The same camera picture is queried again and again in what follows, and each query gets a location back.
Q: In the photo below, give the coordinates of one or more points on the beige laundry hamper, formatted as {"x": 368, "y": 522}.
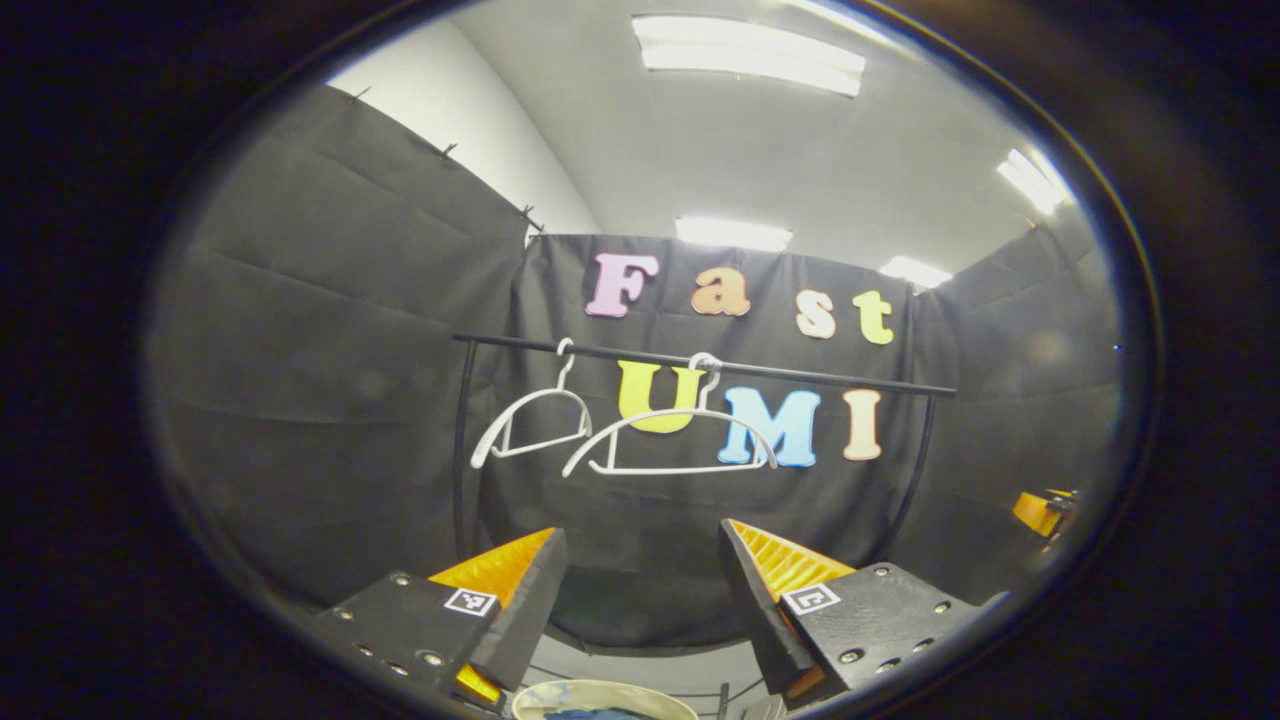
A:
{"x": 600, "y": 692}

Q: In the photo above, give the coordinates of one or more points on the ceiling light panel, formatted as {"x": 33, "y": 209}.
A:
{"x": 1030, "y": 180}
{"x": 915, "y": 272}
{"x": 750, "y": 55}
{"x": 735, "y": 234}

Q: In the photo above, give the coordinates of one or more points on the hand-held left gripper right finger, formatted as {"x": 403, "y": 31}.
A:
{"x": 765, "y": 620}

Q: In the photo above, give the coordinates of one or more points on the black clothes rack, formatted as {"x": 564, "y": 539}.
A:
{"x": 850, "y": 379}

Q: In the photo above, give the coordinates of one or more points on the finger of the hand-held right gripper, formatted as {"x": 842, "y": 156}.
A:
{"x": 1035, "y": 512}

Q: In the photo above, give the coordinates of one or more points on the white plastic hanger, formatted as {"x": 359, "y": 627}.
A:
{"x": 530, "y": 398}
{"x": 670, "y": 413}

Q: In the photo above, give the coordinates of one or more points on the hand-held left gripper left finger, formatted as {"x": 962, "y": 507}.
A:
{"x": 525, "y": 620}

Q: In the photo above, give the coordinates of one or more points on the black backdrop cloth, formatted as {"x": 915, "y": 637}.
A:
{"x": 330, "y": 400}

